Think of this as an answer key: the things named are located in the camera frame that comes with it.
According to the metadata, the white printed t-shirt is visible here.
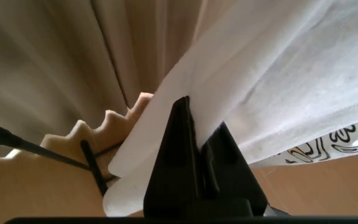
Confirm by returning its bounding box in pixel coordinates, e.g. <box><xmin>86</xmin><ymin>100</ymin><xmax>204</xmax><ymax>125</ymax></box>
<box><xmin>103</xmin><ymin>0</ymin><xmax>358</xmax><ymax>217</ymax></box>

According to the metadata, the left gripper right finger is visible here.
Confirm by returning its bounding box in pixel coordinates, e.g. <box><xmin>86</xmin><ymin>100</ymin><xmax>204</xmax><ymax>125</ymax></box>
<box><xmin>200</xmin><ymin>121</ymin><xmax>269</xmax><ymax>217</ymax></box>

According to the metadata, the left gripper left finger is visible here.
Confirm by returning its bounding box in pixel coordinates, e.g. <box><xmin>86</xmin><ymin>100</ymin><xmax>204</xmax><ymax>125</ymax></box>
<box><xmin>143</xmin><ymin>95</ymin><xmax>203</xmax><ymax>219</ymax></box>

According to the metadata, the white curtain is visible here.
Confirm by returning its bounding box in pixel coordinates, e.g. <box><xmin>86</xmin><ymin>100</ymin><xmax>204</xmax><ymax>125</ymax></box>
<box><xmin>0</xmin><ymin>0</ymin><xmax>239</xmax><ymax>158</ymax></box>

